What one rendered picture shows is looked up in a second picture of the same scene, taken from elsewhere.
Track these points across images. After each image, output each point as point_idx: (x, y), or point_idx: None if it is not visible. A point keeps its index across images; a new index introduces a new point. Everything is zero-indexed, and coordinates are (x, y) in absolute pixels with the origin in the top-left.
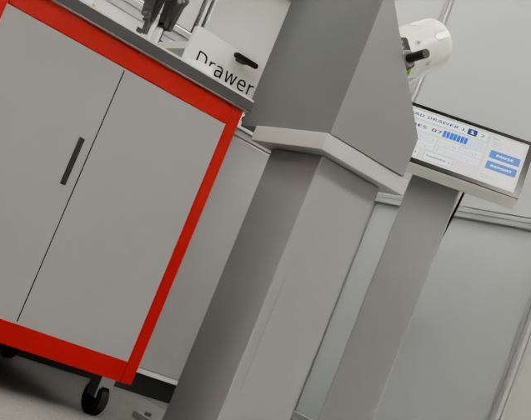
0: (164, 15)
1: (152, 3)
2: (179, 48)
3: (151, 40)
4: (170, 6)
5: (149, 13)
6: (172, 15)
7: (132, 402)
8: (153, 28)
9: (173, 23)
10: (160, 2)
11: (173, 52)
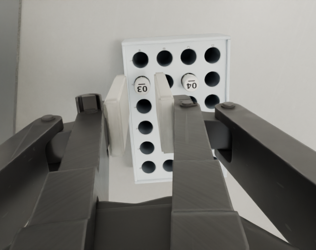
0: (104, 157)
1: (259, 124)
2: None
3: (125, 112)
4: (98, 165)
5: (231, 103)
6: (27, 189)
7: (18, 23)
8: (162, 91)
9: (28, 134)
10: (210, 146)
11: None
